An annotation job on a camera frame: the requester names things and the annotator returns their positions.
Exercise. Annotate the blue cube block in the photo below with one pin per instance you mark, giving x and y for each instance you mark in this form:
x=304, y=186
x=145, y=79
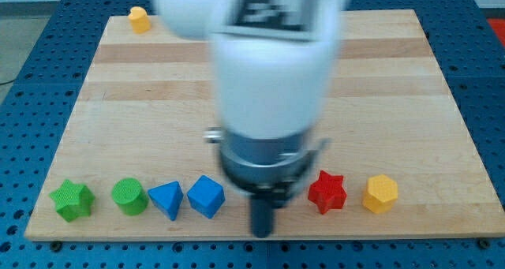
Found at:
x=206, y=196

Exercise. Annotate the yellow hexagon block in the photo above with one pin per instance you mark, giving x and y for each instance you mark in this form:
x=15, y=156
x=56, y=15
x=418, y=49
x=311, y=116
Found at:
x=380, y=194

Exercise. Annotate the black white fiducial tag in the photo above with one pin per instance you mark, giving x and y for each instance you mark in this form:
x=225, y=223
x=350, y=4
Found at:
x=273, y=19

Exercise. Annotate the red star block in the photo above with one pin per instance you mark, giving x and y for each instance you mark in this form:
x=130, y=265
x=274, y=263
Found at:
x=327, y=192

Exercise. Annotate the yellow heart block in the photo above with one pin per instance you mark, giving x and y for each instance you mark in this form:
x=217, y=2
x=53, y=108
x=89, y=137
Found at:
x=138, y=19

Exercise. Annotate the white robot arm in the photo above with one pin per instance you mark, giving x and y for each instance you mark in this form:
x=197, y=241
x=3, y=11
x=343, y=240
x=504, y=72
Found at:
x=272, y=61

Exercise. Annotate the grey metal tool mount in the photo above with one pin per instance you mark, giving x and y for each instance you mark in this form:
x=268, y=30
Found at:
x=275, y=170

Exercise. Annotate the wooden board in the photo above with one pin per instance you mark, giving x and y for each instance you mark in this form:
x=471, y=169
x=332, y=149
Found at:
x=146, y=102

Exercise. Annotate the blue triangle block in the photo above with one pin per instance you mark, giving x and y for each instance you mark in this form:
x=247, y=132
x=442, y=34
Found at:
x=167, y=198

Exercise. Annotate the green star block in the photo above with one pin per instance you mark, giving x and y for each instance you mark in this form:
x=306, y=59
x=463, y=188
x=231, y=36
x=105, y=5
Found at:
x=72, y=200

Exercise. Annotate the green cylinder block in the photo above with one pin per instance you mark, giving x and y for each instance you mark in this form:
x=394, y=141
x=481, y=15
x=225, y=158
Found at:
x=129, y=195

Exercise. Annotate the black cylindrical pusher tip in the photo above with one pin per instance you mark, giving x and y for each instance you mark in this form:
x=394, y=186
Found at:
x=262, y=216

